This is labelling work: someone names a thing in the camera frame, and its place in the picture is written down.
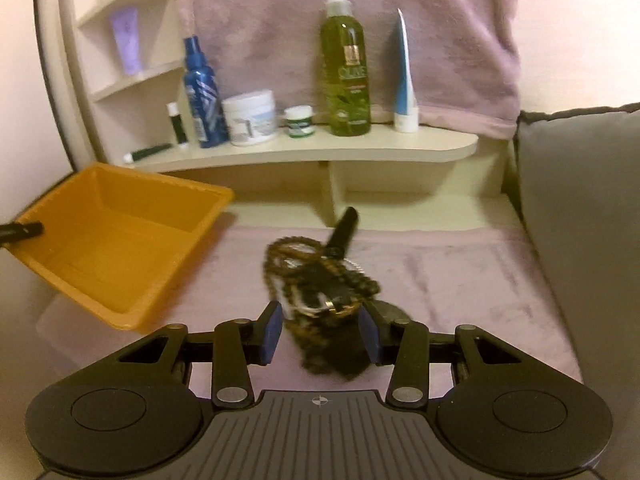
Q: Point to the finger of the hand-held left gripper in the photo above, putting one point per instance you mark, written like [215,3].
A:
[22,231]

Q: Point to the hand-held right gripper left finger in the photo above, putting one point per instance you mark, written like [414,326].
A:
[270,332]

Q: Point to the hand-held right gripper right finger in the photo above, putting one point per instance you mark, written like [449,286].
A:
[370,336]

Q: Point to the gold wristwatch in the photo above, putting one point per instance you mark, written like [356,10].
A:
[327,305]

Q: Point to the orange plastic tray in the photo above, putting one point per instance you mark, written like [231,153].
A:
[125,240]

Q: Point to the pink fleece mat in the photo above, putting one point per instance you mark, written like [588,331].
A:
[450,285]

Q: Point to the dark green tube white cap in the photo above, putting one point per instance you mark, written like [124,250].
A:
[150,152]

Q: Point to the green lip balm stick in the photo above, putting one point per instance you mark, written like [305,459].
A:
[178,125]

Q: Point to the cream shelf unit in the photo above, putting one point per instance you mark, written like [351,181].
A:
[350,147]

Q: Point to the small green white jar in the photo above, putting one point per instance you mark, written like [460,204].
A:
[299,122]

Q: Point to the purple tube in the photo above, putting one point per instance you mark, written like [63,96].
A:
[127,42]

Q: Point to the white cream jar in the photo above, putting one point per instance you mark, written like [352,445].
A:
[249,117]

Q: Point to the blue spray bottle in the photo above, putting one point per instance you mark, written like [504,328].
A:
[202,105]

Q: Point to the blue white tube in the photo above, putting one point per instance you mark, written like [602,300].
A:
[404,90]

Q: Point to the grey cushion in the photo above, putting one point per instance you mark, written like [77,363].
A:
[585,200]

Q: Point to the green spray bottle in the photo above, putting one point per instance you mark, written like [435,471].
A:
[345,75]

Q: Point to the pink fleece blanket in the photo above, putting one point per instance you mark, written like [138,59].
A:
[440,35]

